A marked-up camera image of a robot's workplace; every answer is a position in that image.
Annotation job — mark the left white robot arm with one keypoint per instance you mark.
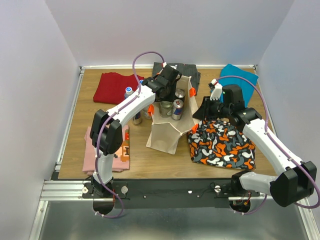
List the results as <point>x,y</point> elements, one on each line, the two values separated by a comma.
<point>107,126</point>

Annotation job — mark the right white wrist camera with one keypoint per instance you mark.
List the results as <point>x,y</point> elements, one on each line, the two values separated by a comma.
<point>216,90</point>

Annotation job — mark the folded pink graphic shirt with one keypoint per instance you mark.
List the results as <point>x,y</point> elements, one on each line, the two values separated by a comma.
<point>121,158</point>

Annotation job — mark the folded red shirt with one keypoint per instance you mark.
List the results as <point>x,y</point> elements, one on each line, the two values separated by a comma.
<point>111,88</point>

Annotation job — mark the aluminium table frame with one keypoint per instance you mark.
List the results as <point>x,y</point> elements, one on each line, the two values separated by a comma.
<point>63,214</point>

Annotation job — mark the beige canvas tote bag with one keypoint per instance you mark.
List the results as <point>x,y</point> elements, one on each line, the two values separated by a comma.
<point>166,131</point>

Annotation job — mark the blue cap water bottle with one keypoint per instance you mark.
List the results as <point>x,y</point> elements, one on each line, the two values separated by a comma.
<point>128,92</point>

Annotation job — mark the folded teal shirt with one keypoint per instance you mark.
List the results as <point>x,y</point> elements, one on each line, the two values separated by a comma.
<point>247,90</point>

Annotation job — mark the folded dark grey garment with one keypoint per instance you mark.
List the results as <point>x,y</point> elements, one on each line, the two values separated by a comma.
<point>188,70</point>

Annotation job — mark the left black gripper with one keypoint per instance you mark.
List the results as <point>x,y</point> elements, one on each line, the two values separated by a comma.
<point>171,95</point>

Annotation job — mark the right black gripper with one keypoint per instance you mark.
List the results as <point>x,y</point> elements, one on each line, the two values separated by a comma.
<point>204,112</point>

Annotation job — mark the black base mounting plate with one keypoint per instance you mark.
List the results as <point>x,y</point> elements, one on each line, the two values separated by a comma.
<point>164,193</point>

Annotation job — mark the orange camouflage folded garment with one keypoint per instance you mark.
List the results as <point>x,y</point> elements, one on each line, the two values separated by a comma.
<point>218,143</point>

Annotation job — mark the silver top can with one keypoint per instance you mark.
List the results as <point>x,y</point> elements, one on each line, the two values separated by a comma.
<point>180,94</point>

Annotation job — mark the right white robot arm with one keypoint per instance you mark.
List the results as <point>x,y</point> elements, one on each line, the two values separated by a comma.
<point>294,180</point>

